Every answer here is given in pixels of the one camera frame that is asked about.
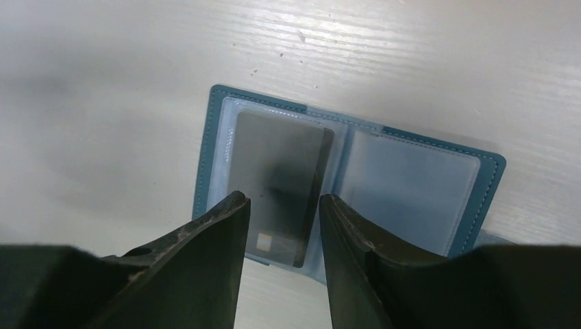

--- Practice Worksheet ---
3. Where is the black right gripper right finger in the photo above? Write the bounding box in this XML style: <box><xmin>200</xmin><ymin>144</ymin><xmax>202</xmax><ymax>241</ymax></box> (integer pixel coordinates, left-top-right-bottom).
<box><xmin>319</xmin><ymin>195</ymin><xmax>580</xmax><ymax>328</ymax></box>

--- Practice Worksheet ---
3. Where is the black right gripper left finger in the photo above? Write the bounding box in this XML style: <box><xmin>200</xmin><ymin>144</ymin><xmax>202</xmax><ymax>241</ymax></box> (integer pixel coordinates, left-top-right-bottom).
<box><xmin>1</xmin><ymin>191</ymin><xmax>251</xmax><ymax>328</ymax></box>

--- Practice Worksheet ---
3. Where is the blue leather card holder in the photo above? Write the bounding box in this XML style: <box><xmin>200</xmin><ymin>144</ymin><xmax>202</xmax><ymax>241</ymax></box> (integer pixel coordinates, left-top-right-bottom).
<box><xmin>193</xmin><ymin>84</ymin><xmax>506</xmax><ymax>282</ymax></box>

